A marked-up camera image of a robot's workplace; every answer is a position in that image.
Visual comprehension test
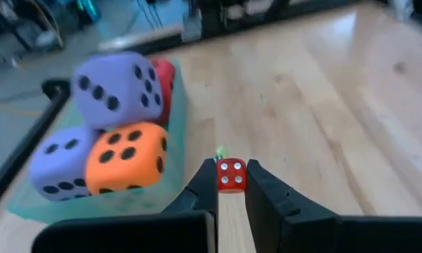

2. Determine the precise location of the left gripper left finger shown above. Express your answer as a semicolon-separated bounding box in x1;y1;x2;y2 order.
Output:
30;157;220;253

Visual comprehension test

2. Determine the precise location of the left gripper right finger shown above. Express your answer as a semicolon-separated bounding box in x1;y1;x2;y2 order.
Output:
244;159;422;253

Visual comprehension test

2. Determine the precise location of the large orange foam die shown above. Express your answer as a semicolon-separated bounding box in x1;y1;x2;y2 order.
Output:
85;122;169;196

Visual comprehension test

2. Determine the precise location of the large purple foam die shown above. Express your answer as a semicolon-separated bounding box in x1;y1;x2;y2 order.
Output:
72;51;164;130
28;125;101;203

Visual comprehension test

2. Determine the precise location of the small red die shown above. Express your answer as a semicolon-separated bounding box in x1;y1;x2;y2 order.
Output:
216;157;248;195

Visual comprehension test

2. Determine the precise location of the small green die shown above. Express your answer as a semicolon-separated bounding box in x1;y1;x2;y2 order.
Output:
213;145;230;163

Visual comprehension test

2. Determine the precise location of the large red foam die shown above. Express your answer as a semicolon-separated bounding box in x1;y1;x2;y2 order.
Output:
149;58;177;127

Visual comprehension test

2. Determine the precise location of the green translucent plastic bin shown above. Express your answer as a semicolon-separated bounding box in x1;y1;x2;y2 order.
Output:
7;58;189;226

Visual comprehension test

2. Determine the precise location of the black metal table frame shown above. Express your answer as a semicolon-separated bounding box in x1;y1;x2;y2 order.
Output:
0;0;422;217

